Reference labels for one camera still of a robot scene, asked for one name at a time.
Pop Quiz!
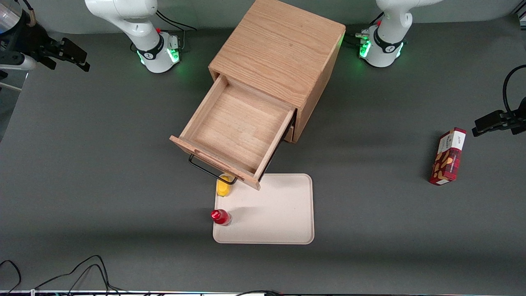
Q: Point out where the wooden drawer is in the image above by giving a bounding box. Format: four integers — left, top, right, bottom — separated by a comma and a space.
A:
170, 74, 297, 191

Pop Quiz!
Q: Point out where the red plaid cookie box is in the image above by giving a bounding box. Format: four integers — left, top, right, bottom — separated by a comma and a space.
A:
429, 127, 467, 186

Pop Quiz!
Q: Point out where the black looped gripper cable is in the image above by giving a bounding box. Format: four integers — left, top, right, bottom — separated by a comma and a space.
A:
503, 65, 526, 118

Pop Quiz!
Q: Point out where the beige plastic tray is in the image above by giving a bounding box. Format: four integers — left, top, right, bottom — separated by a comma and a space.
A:
212, 173, 315, 245

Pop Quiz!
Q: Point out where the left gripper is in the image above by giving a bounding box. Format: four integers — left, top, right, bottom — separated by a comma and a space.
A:
472, 97, 526, 137

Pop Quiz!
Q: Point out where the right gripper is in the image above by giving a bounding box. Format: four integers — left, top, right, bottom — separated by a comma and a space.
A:
0, 18, 91, 73

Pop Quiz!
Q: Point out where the yellow squeeze bottle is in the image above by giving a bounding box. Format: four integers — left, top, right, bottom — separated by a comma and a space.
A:
216, 173, 233, 198

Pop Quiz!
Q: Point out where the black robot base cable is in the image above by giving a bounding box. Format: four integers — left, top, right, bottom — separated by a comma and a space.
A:
155, 9, 198, 31

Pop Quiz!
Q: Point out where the wooden drawer cabinet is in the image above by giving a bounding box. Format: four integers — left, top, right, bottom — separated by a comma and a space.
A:
208, 0, 346, 143

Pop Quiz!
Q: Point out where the red capped bottle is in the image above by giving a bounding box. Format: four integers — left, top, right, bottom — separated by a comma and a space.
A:
210, 209, 233, 227

